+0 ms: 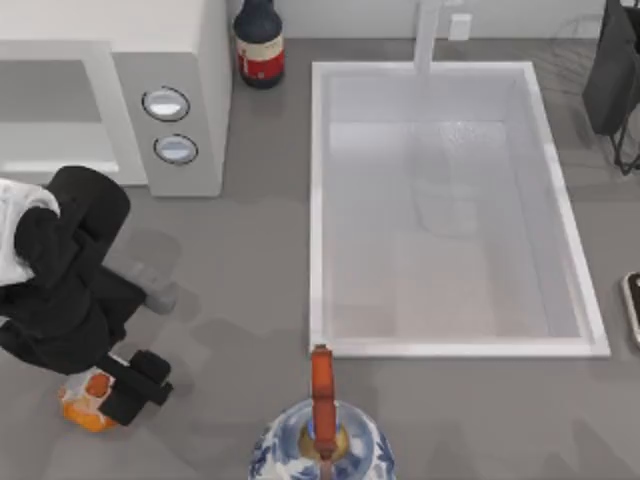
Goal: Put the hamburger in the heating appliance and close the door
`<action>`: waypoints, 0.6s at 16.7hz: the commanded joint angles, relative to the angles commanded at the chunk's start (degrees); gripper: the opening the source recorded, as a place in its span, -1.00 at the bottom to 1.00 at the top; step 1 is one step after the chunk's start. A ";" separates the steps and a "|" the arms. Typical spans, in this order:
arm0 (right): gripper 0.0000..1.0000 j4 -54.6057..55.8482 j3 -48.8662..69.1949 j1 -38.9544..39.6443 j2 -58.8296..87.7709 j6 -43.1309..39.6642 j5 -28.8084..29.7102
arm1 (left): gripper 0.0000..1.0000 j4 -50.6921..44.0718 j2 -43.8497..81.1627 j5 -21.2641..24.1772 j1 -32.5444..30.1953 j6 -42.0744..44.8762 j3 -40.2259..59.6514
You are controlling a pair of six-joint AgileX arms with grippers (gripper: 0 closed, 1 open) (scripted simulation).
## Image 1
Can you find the orange and white bottle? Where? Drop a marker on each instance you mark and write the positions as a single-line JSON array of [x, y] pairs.
[[86, 413]]

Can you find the tall white tap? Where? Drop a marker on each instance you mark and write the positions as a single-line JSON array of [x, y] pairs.
[[425, 40]]

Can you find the pale framed dark board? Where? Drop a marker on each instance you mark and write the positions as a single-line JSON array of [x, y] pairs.
[[634, 310]]

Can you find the large round microwave knob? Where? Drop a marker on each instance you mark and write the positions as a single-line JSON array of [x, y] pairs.
[[165, 104]]

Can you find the pale microwave oven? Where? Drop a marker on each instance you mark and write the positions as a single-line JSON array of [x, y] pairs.
[[165, 60]]

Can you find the blue and white teapot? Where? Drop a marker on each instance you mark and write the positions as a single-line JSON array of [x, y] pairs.
[[280, 450]]

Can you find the small round microwave knob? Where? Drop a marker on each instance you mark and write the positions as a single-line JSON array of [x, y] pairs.
[[175, 149]]

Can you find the white sink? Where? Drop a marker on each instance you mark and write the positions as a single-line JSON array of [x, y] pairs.
[[450, 225]]

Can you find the black folding stand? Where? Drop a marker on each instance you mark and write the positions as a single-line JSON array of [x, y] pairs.
[[612, 75]]

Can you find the white wall socket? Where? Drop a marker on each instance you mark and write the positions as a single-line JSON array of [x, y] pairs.
[[460, 26]]

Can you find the pale grey rounded box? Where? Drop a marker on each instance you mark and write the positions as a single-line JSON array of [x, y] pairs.
[[159, 296]]

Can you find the dark bottle with red label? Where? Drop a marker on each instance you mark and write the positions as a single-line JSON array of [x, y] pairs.
[[259, 55]]

